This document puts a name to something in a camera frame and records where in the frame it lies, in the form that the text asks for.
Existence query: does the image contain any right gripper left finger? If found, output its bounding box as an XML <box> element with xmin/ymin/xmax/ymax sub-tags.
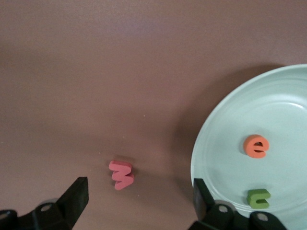
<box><xmin>0</xmin><ymin>176</ymin><xmax>89</xmax><ymax>230</ymax></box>

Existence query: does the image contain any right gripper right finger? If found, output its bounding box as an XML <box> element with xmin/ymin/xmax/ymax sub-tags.
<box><xmin>189</xmin><ymin>178</ymin><xmax>287</xmax><ymax>230</ymax></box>

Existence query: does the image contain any green foam letter u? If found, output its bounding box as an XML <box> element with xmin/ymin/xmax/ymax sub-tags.
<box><xmin>246</xmin><ymin>188</ymin><xmax>272</xmax><ymax>209</ymax></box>

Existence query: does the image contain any pink foam letter w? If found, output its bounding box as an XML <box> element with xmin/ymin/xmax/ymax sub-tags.
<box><xmin>108</xmin><ymin>160</ymin><xmax>135</xmax><ymax>191</ymax></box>

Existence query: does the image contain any orange foam letter e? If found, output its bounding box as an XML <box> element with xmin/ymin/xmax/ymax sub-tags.
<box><xmin>243</xmin><ymin>134</ymin><xmax>270</xmax><ymax>159</ymax></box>

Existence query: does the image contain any light green plate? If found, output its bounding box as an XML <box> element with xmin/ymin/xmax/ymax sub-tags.
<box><xmin>190</xmin><ymin>63</ymin><xmax>307</xmax><ymax>219</ymax></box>

